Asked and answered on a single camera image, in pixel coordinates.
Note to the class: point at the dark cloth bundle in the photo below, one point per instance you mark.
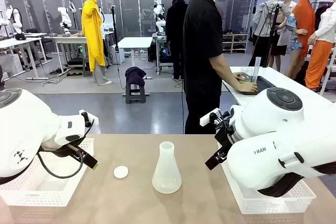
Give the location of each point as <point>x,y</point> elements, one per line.
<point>135,75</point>

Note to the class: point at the mannequin in grey shirt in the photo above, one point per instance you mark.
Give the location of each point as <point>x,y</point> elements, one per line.
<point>265,22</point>

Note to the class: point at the grey step stool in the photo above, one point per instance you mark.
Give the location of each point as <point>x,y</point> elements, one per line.
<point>135,95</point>

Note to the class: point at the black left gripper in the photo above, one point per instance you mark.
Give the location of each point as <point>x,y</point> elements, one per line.
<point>74,145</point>

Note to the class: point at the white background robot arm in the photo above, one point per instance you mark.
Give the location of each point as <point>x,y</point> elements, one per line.
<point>160,16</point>
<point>15,19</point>
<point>65,19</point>

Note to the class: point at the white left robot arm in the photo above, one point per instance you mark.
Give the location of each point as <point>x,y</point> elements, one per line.
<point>29,129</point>

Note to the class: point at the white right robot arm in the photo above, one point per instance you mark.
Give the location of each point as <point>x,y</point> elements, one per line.
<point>273,134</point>

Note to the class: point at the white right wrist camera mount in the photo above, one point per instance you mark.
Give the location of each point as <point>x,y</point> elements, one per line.
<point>208,119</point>

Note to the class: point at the person in black hoodie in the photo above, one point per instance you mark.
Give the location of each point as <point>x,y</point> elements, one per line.
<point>177,30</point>

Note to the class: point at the black cap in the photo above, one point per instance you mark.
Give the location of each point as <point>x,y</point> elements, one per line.
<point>20,37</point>

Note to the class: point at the person in yellow top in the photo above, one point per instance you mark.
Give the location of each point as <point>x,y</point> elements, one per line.
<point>93,37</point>

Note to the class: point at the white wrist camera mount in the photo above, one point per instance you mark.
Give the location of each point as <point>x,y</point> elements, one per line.
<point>208,119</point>
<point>90,117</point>

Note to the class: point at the clear plastic graduated cylinder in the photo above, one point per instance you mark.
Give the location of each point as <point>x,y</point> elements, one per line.
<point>256,69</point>

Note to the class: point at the white workbench with trays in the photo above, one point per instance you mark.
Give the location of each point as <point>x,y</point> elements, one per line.
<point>68,39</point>

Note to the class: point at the white perforated plastic basket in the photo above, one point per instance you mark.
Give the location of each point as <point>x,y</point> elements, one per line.
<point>52,190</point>
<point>262,204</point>

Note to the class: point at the white drawer cabinet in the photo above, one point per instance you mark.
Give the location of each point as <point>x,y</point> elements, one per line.
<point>11,64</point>

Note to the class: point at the clear plastic beaker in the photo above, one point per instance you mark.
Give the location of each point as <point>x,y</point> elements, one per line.
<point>246,74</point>

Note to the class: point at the mannequin in orange dress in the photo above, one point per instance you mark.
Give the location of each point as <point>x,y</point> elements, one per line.
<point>304,22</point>

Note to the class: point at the person's left hand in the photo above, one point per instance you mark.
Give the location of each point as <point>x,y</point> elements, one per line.
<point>241,77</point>

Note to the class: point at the figure in white shirt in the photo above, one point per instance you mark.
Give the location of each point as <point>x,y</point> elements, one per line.
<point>284,35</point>

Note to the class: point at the person in black T-shirt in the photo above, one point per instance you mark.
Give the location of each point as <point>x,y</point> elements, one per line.
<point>202,51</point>

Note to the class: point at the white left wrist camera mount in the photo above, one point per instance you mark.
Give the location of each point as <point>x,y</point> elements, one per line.
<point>90,117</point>

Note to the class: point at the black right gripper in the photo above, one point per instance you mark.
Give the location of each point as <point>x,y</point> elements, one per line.
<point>226,134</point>

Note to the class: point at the person's right hand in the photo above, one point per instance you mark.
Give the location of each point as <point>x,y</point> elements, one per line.
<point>248,87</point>

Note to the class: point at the white shoe rack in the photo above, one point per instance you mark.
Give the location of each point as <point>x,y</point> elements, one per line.
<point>236,43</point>

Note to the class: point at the small white table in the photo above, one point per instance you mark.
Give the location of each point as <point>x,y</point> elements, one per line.
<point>135,42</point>

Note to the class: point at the black plastic tray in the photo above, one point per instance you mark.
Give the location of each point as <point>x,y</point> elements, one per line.
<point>263,85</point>

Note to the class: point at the translucent plastic conical flask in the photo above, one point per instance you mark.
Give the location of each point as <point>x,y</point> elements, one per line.
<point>166,176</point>

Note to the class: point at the mannequin in white jacket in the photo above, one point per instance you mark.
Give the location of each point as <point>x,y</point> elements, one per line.
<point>324,40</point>

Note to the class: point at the long white desk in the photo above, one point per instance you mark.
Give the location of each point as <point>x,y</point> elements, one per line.
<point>18,41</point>

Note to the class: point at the black camera tripod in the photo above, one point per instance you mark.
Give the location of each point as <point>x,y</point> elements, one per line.
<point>271,30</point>

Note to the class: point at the black light stand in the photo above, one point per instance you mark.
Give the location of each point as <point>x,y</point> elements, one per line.
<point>114,32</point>

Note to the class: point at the white round flask cap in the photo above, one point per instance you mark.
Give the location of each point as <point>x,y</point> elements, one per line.
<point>121,172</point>

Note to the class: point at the person's right forearm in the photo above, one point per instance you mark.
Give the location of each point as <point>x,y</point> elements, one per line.
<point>225,73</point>

